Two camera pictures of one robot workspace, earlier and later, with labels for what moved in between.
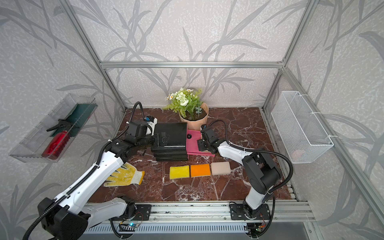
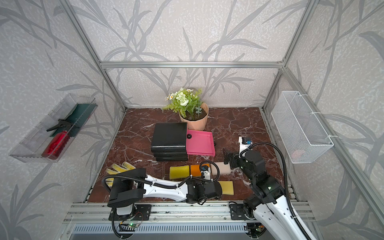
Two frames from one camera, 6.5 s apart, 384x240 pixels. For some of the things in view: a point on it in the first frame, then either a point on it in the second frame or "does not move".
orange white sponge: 220,168 does not move
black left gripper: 162,143 to 221,187
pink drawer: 192,136 does not move
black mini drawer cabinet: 176,141 does not move
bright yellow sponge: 178,172 does not move
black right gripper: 200,142 to 227,157
